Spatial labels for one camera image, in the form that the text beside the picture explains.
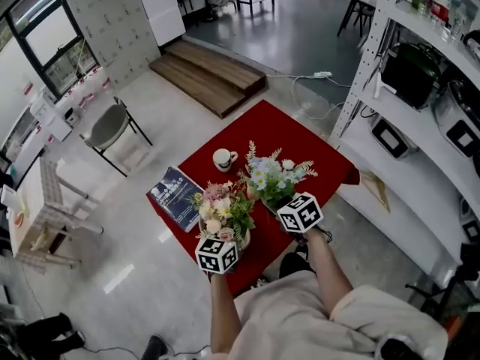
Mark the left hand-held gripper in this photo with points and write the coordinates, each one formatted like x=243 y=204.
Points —
x=215 y=255

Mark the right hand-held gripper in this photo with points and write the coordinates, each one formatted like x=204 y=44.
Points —
x=302 y=212

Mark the blue and white flowers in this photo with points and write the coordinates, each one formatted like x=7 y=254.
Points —
x=270 y=178

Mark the pink and yellow flowers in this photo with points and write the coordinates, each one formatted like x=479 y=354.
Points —
x=223 y=208

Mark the small pink vase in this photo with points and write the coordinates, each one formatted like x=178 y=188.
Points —
x=251 y=193

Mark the person's right forearm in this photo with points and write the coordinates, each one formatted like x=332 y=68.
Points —
x=330 y=272

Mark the person's left forearm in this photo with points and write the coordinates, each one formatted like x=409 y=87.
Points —
x=225 y=313

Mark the person's black shoe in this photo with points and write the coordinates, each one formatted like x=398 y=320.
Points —
x=294 y=263

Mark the dark blue book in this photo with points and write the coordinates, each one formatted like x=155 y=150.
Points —
x=176 y=197

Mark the red tablecloth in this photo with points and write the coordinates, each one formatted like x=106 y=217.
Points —
x=270 y=133

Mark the white cup with dark band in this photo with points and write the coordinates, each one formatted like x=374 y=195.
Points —
x=222 y=159

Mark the person's beige shirt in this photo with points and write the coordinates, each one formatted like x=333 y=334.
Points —
x=300 y=324

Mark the white metal shelf rack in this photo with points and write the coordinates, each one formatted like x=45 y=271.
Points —
x=412 y=186

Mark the silver box appliance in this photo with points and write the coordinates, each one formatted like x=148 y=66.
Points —
x=392 y=139

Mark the white power strip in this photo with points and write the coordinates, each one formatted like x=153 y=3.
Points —
x=322 y=74

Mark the brown wooden step platform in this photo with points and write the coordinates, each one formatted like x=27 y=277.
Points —
x=210 y=81

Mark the black stand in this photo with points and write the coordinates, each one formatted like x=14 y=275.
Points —
x=450 y=279

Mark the grey chair with black legs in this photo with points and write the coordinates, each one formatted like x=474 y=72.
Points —
x=108 y=126

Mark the white woven bench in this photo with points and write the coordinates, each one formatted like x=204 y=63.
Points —
x=48 y=204

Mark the silver rice cooker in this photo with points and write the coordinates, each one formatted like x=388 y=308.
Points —
x=459 y=118

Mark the small white floor appliance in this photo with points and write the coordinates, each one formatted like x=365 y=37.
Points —
x=71 y=116

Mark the white foam boards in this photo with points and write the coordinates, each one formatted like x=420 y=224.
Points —
x=163 y=11

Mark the clear water bottle red label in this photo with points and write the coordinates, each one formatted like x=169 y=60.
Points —
x=440 y=6

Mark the white pegboard panel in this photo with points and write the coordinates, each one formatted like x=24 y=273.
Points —
x=112 y=24

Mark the black framed window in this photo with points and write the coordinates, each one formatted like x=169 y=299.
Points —
x=45 y=36

